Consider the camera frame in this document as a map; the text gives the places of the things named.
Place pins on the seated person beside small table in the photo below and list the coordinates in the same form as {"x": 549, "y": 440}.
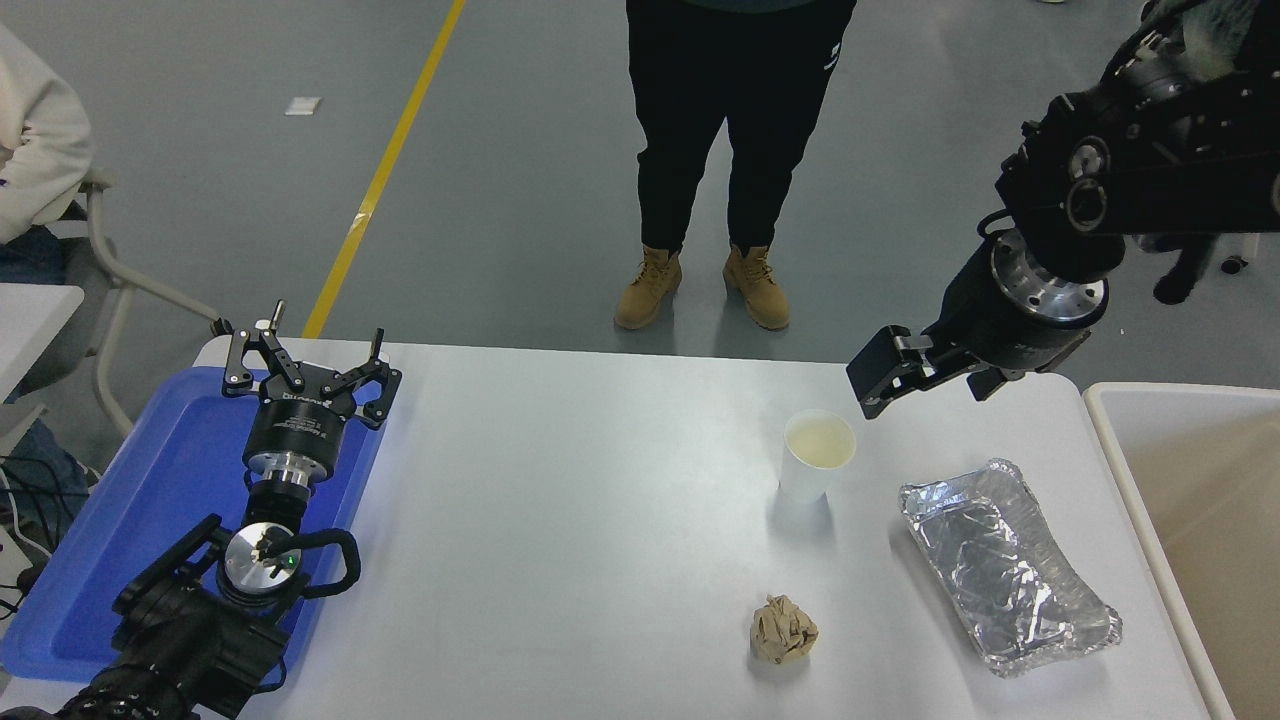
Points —
{"x": 35, "y": 140}

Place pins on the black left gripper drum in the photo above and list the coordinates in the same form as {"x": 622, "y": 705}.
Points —
{"x": 298, "y": 425}

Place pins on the grey frame chair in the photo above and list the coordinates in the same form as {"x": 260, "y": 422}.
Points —
{"x": 110, "y": 270}

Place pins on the white paper scrap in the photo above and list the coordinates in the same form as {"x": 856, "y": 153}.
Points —
{"x": 303, "y": 106}

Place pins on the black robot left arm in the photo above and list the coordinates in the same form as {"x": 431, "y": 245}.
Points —
{"x": 180, "y": 640}

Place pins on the seated person on wheeled chair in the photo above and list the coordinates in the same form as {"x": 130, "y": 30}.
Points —
{"x": 1215, "y": 40}

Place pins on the small white side table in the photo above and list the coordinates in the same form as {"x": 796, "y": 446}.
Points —
{"x": 30, "y": 320}

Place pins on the white paper cup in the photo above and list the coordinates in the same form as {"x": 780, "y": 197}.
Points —
{"x": 812, "y": 470}

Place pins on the crumpled tan paper ball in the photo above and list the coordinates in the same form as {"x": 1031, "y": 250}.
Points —
{"x": 783, "y": 632}

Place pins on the blue plastic tray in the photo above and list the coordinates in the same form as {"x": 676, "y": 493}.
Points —
{"x": 150, "y": 500}

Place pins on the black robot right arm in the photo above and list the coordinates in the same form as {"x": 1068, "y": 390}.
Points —
{"x": 1160, "y": 150}

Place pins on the white wheeled chair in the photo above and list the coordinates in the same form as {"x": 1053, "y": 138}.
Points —
{"x": 1234, "y": 266}

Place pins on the large pale bin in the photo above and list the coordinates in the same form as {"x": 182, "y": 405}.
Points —
{"x": 1220, "y": 520}

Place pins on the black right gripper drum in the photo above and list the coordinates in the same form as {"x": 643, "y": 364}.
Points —
{"x": 1000, "y": 330}

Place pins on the standing person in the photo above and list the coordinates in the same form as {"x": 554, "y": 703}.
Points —
{"x": 740, "y": 100}

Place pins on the silver foil tray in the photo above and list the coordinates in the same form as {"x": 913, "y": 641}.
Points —
{"x": 1005, "y": 570}

